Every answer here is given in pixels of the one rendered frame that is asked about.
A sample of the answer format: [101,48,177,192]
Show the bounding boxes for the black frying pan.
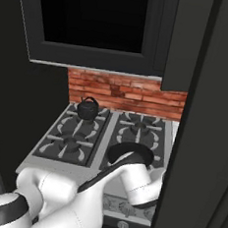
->
[76,137,156,201]

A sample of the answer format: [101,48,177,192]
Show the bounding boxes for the grey stove with black grates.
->
[9,96,178,228]

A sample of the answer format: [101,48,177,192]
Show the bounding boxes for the dark cabinet door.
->
[148,0,228,228]

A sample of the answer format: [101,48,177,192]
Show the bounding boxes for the dark tall cabinet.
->
[0,0,81,210]

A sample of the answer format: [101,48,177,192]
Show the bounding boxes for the grey stove knob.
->
[142,205,157,223]
[118,200,137,219]

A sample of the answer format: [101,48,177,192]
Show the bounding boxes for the black kettle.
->
[75,94,101,123]

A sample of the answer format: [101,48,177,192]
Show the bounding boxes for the black microwave oven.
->
[9,0,180,79]

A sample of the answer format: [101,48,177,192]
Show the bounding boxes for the dark wall cabinet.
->
[160,0,216,96]

